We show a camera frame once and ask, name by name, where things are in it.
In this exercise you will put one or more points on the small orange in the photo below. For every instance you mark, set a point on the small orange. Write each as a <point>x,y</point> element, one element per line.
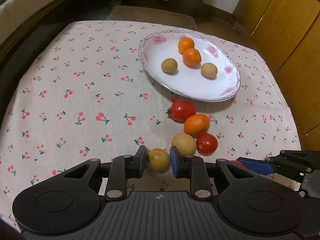
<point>192,57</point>
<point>186,44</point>
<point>196,125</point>

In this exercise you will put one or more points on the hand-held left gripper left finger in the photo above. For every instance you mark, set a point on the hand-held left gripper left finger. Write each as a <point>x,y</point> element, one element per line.
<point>143,161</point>

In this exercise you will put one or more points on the dark wooden bed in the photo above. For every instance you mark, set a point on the dark wooden bed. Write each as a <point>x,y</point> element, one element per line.
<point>37,25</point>

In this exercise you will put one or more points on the dark wooden stool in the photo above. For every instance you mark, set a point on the dark wooden stool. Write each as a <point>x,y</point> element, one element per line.
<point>150,15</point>

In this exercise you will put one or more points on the brown longan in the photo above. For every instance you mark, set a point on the brown longan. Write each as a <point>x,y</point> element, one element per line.
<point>209,70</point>
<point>183,143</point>
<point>169,65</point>
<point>157,160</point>

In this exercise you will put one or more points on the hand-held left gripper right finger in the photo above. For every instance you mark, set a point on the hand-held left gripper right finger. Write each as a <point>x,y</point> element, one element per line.
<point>175,162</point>

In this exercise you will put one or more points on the red cherry tomato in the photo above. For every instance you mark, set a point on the red cherry tomato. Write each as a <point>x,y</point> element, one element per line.
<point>183,110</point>
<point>207,143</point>
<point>238,164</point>

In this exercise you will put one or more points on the cherry print tablecloth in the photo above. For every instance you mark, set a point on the cherry print tablecloth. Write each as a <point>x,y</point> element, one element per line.
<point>87,100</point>

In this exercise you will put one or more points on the white floral-rim plate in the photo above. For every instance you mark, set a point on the white floral-rim plate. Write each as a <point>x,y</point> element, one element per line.
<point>190,85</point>

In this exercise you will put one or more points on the beige mattress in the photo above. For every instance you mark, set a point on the beige mattress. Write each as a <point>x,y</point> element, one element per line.
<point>20,2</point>

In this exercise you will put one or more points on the light wooden wardrobe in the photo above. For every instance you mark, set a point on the light wooden wardrobe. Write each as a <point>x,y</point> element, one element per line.
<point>295,42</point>

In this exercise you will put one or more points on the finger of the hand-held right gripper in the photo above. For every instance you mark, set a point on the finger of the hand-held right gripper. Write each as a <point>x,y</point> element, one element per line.
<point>255,166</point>

